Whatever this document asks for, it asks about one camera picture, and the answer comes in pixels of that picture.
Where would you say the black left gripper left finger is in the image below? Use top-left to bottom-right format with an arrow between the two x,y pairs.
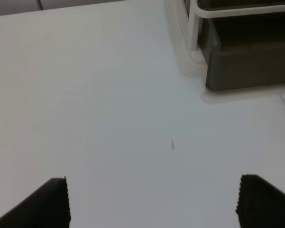
0,177 -> 71,228

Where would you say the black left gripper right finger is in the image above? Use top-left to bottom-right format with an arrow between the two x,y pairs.
236,174 -> 285,228

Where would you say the smoky translucent bottom drawer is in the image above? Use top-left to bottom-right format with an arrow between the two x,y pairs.
198,12 -> 285,91

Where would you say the white drawer unit frame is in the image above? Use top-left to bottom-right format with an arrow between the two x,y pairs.
165,0 -> 285,76

